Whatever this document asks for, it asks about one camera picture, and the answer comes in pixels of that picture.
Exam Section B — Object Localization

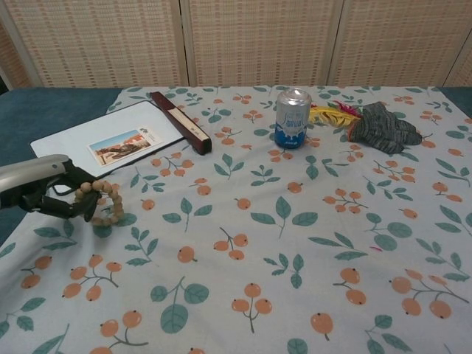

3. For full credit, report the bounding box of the bamboo folding screen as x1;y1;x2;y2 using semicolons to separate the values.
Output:
0;0;472;90

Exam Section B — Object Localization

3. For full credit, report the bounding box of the wooden bead bracelet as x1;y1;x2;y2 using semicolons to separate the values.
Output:
73;179;125;227

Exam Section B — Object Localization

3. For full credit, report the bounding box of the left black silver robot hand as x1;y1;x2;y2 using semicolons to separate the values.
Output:
0;154;103;223

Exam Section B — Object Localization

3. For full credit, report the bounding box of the colourful feather shuttlecock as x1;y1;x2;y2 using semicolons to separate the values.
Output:
308;100;364;128

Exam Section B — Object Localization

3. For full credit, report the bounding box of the white rectangular board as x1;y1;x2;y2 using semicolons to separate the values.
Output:
29;100;185;178

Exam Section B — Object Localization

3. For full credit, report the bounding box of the dark red folding fan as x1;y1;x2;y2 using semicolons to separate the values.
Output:
150;91;213;155

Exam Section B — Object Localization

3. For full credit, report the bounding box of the silver blue drink can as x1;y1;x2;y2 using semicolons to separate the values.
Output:
274;88;313;149

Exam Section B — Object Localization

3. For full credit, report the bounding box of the grey striped knit glove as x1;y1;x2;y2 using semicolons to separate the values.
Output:
348;102;423;154

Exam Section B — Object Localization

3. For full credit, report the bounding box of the floral print tablecloth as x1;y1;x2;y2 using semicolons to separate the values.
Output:
0;85;472;354

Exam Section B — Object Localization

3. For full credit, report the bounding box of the photo postcard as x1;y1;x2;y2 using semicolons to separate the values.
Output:
87;127;164;167

